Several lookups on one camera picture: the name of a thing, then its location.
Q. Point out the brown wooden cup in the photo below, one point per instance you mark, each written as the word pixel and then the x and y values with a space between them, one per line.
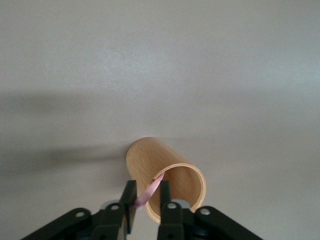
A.
pixel 155 160

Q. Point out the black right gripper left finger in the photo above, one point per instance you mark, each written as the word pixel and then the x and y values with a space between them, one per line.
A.
pixel 110 220

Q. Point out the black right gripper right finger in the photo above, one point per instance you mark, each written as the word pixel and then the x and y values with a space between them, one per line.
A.
pixel 172 220

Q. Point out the pink chopstick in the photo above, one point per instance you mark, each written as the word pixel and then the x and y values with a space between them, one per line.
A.
pixel 147 193

